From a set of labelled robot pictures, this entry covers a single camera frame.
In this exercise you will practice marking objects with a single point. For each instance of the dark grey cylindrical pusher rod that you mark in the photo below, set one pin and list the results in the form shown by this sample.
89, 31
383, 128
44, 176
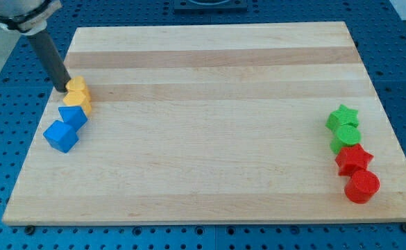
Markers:
45, 49

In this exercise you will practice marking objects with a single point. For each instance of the blue cube block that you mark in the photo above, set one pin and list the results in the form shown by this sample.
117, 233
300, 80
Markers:
61, 136

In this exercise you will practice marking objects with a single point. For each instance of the yellow heart block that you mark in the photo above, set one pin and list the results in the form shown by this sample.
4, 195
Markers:
78, 84

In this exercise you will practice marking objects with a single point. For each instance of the yellow hexagon block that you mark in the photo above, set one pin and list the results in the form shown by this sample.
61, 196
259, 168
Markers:
78, 99

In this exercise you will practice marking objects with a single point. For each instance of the blue triangle block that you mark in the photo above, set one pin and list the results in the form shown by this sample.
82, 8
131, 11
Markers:
73, 116

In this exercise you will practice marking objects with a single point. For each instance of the light wooden board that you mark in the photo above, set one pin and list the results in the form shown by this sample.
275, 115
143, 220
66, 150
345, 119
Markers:
211, 124

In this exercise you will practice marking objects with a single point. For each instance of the green star block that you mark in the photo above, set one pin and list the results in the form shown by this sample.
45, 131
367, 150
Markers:
343, 116

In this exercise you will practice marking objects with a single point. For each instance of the green cylinder block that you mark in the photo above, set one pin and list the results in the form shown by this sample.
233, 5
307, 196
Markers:
345, 136

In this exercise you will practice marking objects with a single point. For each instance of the red star block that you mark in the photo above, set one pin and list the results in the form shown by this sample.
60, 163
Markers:
352, 159

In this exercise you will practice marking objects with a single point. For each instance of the red cylinder block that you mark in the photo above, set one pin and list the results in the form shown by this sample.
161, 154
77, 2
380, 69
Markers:
361, 187

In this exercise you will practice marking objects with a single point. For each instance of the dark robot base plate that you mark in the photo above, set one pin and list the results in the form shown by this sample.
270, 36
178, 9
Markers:
208, 5

